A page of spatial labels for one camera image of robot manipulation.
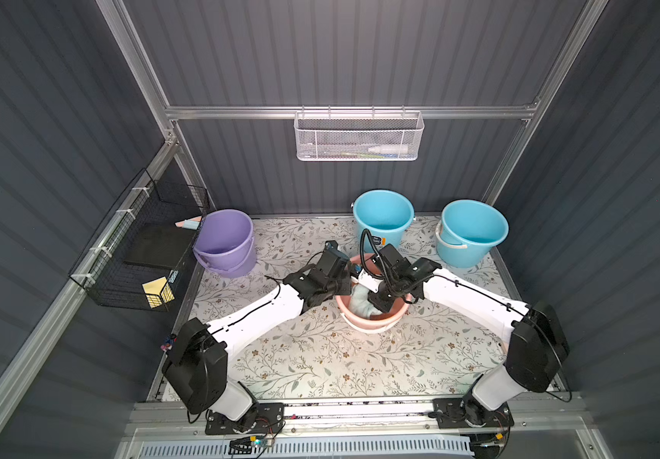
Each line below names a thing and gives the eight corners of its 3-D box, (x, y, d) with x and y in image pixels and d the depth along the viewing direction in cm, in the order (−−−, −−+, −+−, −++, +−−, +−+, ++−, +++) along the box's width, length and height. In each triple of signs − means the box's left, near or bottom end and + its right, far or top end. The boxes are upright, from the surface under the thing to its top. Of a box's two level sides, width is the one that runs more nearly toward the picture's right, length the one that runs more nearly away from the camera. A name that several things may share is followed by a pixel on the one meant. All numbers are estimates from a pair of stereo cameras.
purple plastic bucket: (207, 285, 102) (187, 255, 88) (221, 241, 115) (206, 209, 101) (259, 285, 102) (247, 255, 88) (267, 241, 115) (258, 209, 101)
